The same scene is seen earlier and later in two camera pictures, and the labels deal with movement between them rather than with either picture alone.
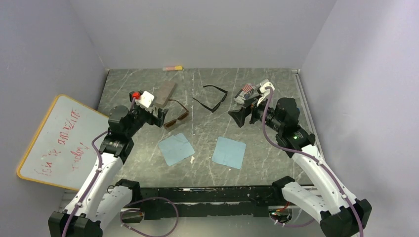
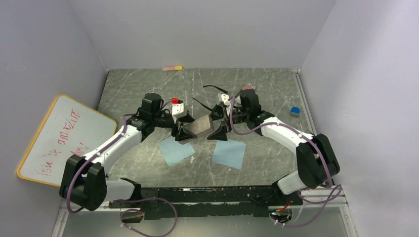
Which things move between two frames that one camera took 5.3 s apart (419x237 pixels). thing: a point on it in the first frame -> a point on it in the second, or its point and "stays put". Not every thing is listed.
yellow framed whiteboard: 60,150 stays put
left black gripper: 153,120 -> 182,135
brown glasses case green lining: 166,90 -> 200,126
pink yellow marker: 170,68 stays put
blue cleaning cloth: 176,148 stays put
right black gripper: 239,115 -> 218,113
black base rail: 208,201 stays put
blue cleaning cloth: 229,152 stays put
